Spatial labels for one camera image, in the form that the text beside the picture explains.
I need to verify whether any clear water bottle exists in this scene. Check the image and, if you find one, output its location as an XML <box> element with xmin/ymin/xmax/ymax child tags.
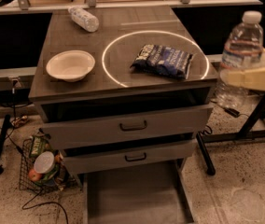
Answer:
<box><xmin>216</xmin><ymin>11</ymin><xmax>263</xmax><ymax>109</ymax></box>
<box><xmin>68</xmin><ymin>7</ymin><xmax>99</xmax><ymax>33</ymax></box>

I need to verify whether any grey drawer cabinet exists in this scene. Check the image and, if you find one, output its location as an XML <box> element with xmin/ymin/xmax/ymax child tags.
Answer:
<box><xmin>28</xmin><ymin>5</ymin><xmax>222</xmax><ymax>224</ymax></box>

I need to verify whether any grey open bottom drawer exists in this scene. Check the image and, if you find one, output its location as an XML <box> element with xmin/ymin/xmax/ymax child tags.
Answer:
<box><xmin>83</xmin><ymin>161</ymin><xmax>195</xmax><ymax>224</ymax></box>

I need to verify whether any lying clear water bottle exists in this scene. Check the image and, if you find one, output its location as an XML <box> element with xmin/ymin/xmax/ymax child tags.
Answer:
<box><xmin>68</xmin><ymin>7</ymin><xmax>99</xmax><ymax>33</ymax></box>

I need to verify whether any grey middle drawer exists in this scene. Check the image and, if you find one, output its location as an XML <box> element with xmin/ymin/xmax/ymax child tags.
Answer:
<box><xmin>63</xmin><ymin>139</ymin><xmax>197</xmax><ymax>175</ymax></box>

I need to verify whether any grey top drawer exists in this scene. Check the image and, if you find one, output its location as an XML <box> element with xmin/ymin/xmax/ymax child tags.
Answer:
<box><xmin>43</xmin><ymin>105</ymin><xmax>213</xmax><ymax>149</ymax></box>

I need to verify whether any black power adapter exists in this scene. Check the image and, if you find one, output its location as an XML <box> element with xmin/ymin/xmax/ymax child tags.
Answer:
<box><xmin>224</xmin><ymin>107</ymin><xmax>240</xmax><ymax>118</ymax></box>

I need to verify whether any blue chips bag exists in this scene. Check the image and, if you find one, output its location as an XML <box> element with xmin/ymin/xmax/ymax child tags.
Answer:
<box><xmin>131</xmin><ymin>44</ymin><xmax>194</xmax><ymax>79</ymax></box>

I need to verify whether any white paper bowl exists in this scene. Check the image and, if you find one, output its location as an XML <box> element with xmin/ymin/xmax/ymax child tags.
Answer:
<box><xmin>46</xmin><ymin>50</ymin><xmax>95</xmax><ymax>82</ymax></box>

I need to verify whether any green snack box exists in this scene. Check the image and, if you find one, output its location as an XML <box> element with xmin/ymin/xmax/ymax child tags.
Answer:
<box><xmin>29</xmin><ymin>136</ymin><xmax>50</xmax><ymax>158</ymax></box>

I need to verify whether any white-lidded container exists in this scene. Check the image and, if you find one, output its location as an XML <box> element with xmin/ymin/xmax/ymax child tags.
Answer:
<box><xmin>34</xmin><ymin>151</ymin><xmax>55</xmax><ymax>174</ymax></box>

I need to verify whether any red apple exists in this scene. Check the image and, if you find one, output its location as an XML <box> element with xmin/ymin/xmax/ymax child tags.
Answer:
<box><xmin>28</xmin><ymin>169</ymin><xmax>42</xmax><ymax>182</ymax></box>

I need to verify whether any black right table frame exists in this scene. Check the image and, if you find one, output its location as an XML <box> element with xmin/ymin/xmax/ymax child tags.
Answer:
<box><xmin>196</xmin><ymin>93</ymin><xmax>265</xmax><ymax>175</ymax></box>

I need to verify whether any black wire basket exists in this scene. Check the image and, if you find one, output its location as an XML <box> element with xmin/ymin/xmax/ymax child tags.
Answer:
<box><xmin>19</xmin><ymin>139</ymin><xmax>71</xmax><ymax>195</ymax></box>

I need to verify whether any black floor cable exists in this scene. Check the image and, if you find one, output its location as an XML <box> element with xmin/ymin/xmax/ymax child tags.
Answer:
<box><xmin>21</xmin><ymin>189</ymin><xmax>69</xmax><ymax>224</ymax></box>

